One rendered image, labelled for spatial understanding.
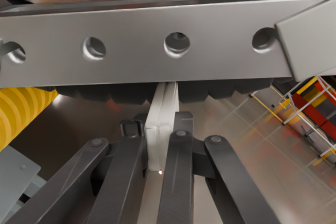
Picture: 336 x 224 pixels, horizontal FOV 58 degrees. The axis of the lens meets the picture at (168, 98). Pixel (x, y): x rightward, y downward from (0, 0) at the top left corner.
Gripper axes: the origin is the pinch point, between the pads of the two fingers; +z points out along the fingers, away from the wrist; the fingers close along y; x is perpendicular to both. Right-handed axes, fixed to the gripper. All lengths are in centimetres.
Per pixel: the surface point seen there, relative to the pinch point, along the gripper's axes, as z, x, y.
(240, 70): -2.5, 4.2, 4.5
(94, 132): 86, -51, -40
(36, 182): 35, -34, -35
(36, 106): 8.2, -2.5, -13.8
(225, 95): 6.3, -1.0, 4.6
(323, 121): 377, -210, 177
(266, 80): 5.9, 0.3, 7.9
